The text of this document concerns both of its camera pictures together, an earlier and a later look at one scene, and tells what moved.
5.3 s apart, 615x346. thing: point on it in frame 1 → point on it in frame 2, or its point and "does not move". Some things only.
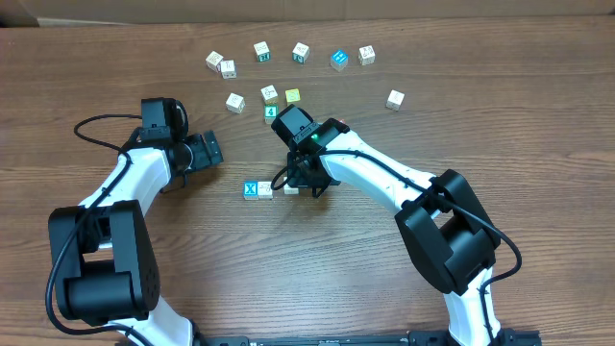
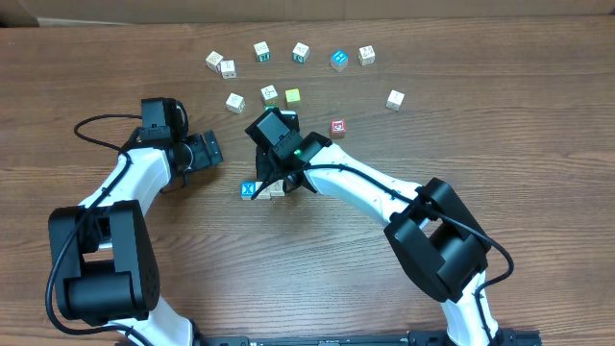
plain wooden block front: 264,190 does not move
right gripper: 299,180 → 268,172
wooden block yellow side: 270,94 does not move
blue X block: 251,190 does not move
